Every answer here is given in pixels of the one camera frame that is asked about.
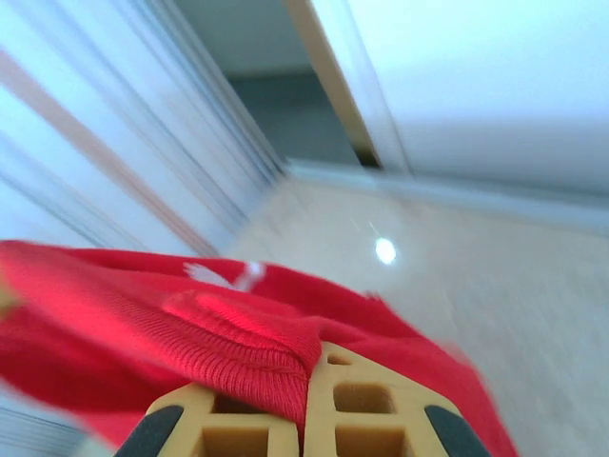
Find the right gripper tan right finger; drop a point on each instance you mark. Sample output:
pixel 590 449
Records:
pixel 409 419

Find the red t-shirt with bear print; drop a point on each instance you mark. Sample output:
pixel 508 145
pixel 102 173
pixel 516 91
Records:
pixel 95 323

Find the brown wooden door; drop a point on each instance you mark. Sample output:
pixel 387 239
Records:
pixel 328 71

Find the right gripper tan left finger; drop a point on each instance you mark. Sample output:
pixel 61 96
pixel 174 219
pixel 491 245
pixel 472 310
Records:
pixel 190 428

